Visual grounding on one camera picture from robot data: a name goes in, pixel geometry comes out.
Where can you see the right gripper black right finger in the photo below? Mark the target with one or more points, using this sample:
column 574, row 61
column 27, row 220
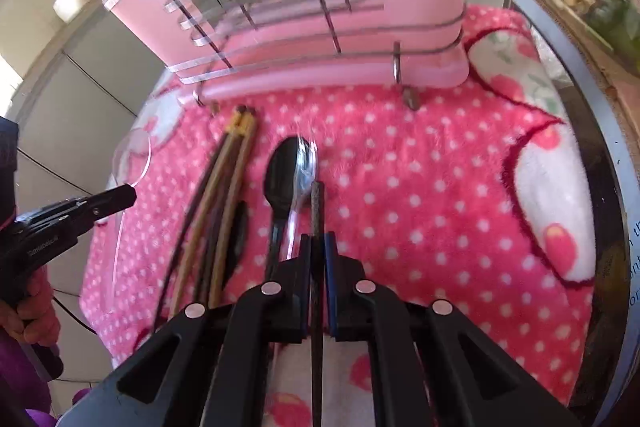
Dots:
column 431, row 365

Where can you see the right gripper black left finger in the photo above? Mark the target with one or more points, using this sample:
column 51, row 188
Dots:
column 206, row 367

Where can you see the dark brown chopstick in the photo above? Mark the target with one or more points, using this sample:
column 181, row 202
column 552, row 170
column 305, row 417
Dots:
column 317, row 286

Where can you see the black plastic spoon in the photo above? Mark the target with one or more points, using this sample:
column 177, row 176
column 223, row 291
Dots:
column 278, row 190

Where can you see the clear plastic fork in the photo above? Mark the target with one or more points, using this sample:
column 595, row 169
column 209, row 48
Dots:
column 304, row 174

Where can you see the light wooden chopstick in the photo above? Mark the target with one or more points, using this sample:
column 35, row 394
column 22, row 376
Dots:
column 191, row 247

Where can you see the left hand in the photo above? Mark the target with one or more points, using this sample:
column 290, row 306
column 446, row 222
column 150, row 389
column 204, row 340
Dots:
column 33, row 320

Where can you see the pink polka dot towel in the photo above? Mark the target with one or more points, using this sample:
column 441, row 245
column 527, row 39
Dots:
column 479, row 197

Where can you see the metal storage shelf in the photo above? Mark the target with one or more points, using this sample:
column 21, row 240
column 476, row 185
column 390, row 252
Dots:
column 591, row 51

